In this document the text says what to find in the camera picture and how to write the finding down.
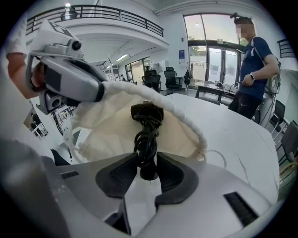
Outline black mesh chair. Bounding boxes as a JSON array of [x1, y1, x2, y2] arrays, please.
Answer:
[[270, 99, 286, 138]]

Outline grey backpack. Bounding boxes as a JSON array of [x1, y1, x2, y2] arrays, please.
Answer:
[[262, 54, 283, 126]]

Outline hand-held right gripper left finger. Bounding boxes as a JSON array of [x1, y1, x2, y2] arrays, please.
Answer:
[[54, 152, 138, 221]]

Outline person's left forearm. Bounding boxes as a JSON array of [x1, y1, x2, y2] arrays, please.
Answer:
[[7, 52, 33, 99]]

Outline cream drawstring bag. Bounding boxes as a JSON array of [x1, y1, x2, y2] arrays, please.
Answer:
[[62, 81, 228, 168]]

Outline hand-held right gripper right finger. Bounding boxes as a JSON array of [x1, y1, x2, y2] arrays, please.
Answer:
[[130, 152, 278, 238]]

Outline black mezzanine railing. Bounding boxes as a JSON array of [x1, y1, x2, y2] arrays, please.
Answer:
[[25, 5, 165, 38], [277, 39, 295, 59]]

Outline glass entrance doors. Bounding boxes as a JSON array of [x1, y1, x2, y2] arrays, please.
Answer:
[[183, 13, 247, 90]]

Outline black hair dryer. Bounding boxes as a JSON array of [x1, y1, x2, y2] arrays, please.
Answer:
[[130, 101, 165, 181]]

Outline person's black trousers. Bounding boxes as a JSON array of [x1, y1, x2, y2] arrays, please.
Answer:
[[50, 148, 70, 166]]

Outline black office chair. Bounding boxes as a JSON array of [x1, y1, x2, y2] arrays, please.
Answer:
[[164, 66, 183, 90], [142, 69, 161, 93]]

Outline grey dining chair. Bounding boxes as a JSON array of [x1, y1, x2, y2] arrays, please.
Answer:
[[277, 120, 298, 163]]

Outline black-legged table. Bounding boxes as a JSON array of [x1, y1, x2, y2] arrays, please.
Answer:
[[195, 80, 236, 99]]

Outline person's left hand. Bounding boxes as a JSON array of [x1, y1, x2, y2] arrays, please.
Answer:
[[31, 62, 48, 93]]

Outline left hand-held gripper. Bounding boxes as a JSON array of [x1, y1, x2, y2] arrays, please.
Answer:
[[25, 20, 104, 115]]

